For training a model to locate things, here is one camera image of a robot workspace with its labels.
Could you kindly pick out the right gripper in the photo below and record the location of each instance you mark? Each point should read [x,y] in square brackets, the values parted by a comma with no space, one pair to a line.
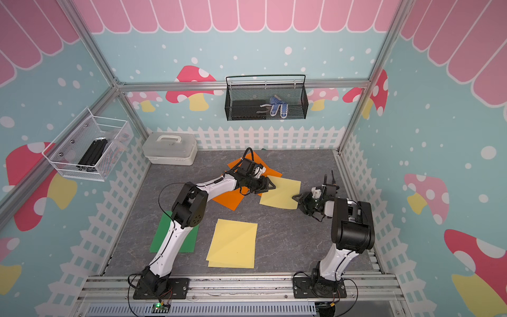
[306,197]

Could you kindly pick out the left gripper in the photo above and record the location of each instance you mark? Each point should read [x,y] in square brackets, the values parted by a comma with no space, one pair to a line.
[263,185]

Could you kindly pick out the yellow paper sheet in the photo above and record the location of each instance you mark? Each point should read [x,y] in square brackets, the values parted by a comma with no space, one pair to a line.
[233,245]
[282,196]

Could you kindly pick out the green paper sheet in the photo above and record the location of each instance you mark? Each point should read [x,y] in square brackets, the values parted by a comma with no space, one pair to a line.
[187,247]

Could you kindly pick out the yellow paper sheet bottom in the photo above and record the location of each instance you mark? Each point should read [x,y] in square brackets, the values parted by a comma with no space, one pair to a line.
[282,196]

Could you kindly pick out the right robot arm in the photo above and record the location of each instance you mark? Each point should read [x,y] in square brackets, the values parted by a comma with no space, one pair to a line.
[352,233]

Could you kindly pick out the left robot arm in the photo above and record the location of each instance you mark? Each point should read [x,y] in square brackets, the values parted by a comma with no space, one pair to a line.
[188,212]

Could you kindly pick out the orange paper sheet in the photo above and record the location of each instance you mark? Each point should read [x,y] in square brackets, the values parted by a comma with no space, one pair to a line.
[230,200]
[265,166]

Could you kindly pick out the black box in mesh basket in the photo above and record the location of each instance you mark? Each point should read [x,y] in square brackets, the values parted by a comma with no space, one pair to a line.
[247,110]

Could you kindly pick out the blue white item in basket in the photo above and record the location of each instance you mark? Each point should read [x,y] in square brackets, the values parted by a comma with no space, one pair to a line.
[275,107]

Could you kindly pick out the white plastic storage box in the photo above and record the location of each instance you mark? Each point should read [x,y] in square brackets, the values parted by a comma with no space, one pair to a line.
[167,148]

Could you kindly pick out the small green circuit board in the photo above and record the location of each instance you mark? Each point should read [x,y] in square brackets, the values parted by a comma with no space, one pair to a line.
[161,308]

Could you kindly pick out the black item in white basket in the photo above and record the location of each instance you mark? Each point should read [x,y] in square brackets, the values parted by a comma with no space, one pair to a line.
[92,155]

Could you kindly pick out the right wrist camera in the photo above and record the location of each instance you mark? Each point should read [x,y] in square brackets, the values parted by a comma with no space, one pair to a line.
[316,192]

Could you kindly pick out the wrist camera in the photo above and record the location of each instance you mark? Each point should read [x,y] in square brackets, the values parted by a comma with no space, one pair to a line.
[258,171]
[316,192]

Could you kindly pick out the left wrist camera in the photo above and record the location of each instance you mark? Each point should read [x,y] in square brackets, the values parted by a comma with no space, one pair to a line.
[258,171]

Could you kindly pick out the screwdriver with wooden handle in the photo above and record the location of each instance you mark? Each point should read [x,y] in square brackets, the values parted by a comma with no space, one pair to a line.
[332,176]

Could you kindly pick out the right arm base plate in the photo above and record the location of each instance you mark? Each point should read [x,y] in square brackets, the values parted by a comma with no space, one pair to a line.
[307,287]

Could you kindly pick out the black wire mesh basket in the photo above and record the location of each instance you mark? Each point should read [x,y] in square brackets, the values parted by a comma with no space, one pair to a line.
[290,88]

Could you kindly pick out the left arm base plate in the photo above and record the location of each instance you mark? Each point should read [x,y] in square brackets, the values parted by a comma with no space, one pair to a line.
[174,288]

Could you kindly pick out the white wire basket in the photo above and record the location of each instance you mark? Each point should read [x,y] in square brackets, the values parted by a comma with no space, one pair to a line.
[65,152]

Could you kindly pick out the aluminium front rail frame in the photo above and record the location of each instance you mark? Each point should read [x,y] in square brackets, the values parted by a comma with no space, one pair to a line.
[368,294]

